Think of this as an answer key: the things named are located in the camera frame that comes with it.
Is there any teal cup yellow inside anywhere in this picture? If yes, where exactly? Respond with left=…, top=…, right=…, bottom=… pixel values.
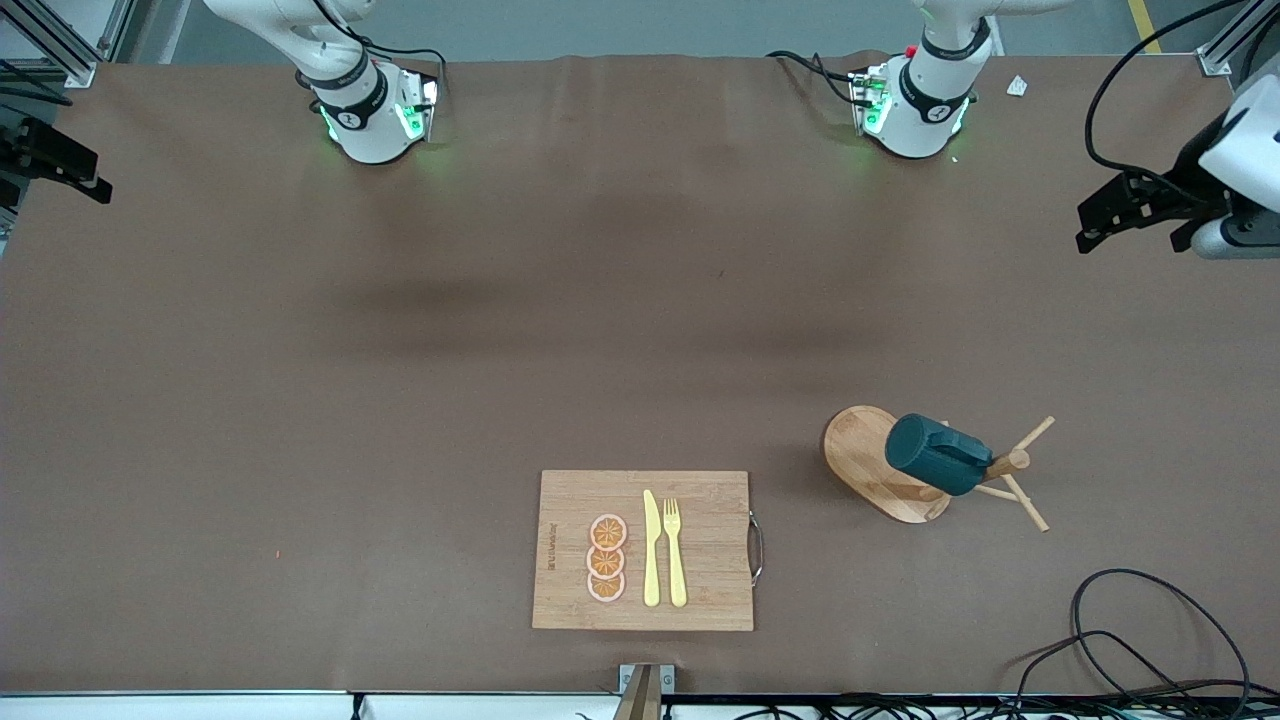
left=884, top=413, right=996, bottom=498

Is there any black right arm base cable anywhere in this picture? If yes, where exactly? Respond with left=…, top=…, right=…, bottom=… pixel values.
left=310, top=0, right=448, bottom=96

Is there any yellow plastic fork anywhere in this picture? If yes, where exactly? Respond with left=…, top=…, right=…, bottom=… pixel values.
left=663, top=497, right=689, bottom=609

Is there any wooden cutting board metal handle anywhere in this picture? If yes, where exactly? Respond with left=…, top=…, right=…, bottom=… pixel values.
left=531, top=469, right=765, bottom=633

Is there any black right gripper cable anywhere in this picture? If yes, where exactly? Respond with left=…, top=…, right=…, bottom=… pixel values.
left=0, top=60, right=77, bottom=107

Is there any black left arm base cable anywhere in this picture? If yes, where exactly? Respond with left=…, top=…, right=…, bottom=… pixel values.
left=766, top=50, right=871, bottom=106

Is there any wooden mug rack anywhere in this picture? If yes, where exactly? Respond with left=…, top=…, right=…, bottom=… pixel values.
left=822, top=404, right=1058, bottom=534

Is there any aluminium frame post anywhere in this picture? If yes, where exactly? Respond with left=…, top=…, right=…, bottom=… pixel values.
left=1195, top=0, right=1280, bottom=76
left=0, top=0, right=136, bottom=89

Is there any black arm base cable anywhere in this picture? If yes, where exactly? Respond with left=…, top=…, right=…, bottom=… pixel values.
left=310, top=0, right=448, bottom=96
left=766, top=50, right=871, bottom=106

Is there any yellow plastic knife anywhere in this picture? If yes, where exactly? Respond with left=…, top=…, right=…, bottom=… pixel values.
left=642, top=489, right=662, bottom=608

